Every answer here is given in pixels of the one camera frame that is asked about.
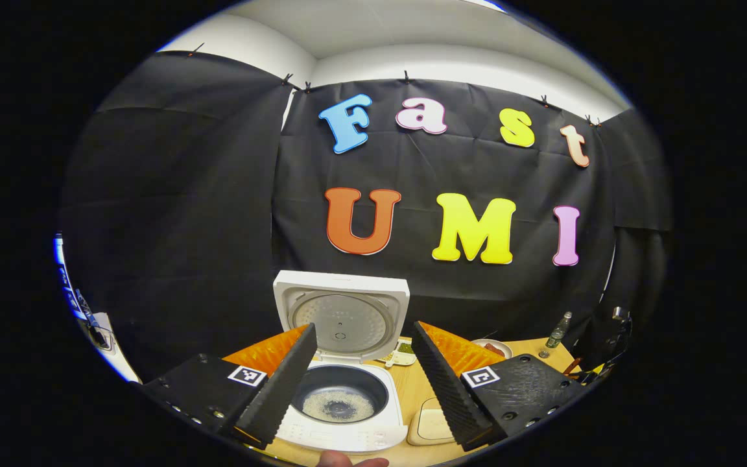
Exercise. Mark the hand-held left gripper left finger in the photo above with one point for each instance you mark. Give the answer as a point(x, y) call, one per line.
point(283, 389)

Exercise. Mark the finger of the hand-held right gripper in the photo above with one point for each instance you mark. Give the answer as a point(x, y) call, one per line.
point(591, 375)

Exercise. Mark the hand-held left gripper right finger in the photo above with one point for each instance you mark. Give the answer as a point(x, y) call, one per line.
point(445, 389)

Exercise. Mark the clear box of rice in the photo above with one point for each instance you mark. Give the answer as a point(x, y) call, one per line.
point(428, 425)

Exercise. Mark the white rice grains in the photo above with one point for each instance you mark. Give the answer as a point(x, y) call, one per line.
point(338, 405)

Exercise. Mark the white rice cooker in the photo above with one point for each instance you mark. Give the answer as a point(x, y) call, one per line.
point(341, 280)

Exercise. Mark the green label water bottle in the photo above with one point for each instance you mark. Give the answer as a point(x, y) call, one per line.
point(558, 331)

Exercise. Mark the white divided bean dish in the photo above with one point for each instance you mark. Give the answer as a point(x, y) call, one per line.
point(403, 350)

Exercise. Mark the white round plate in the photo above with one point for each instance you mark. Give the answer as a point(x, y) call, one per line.
point(502, 345)

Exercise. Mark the white box with dark socket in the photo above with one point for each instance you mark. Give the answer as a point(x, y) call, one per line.
point(111, 344)

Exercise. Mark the black backdrop cloth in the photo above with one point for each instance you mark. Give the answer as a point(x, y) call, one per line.
point(185, 214)

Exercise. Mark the bright white printed panel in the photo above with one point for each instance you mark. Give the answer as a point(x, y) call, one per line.
point(69, 279)

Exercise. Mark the large ceiling light panel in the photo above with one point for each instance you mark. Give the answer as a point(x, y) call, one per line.
point(484, 4)

